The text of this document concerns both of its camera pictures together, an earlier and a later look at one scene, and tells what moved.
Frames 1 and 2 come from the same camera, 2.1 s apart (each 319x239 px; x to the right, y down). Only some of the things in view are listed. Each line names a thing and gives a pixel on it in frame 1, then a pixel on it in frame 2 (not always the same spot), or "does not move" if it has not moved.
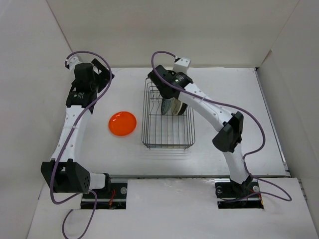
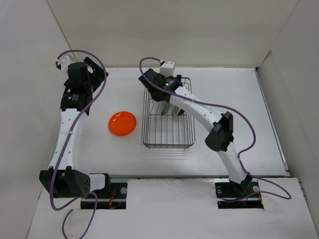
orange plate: (122, 123) does not move
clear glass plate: (158, 107) → (164, 106)
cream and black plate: (176, 105) does not move
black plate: (183, 108) does not move
